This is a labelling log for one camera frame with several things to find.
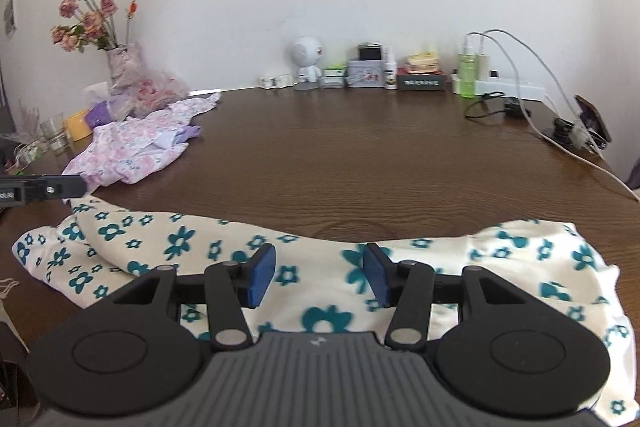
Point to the dried pink rose bouquet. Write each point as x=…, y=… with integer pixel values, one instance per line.
x=91, y=23

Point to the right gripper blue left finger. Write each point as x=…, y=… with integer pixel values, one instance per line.
x=229, y=288

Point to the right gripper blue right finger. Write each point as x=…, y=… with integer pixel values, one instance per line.
x=406, y=286

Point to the green spray bottle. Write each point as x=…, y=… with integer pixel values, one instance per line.
x=467, y=70

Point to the yellow pink packets stack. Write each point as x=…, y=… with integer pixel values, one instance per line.
x=423, y=63

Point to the clear drinking glass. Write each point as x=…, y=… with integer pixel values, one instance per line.
x=54, y=132

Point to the cream teal flower garment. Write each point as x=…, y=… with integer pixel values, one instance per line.
x=319, y=286

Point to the phone on black stand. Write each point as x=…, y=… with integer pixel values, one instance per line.
x=586, y=133

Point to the pink floral garment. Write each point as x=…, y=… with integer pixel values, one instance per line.
x=130, y=150

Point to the small white spray bottle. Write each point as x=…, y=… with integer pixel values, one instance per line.
x=390, y=69

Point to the white robot speaker figure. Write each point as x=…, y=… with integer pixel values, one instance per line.
x=305, y=53

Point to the white power strip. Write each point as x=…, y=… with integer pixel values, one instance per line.
x=488, y=81

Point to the pink printed plastic bag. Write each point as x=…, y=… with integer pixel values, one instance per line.
x=155, y=93

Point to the green white small boxes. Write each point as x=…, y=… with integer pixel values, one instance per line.
x=333, y=77

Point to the grey decorated tin box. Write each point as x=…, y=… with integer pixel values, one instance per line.
x=365, y=74

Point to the pink wrapped vase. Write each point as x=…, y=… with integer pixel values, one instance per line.
x=126, y=67

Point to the black labelled box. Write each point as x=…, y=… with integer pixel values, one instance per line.
x=426, y=82

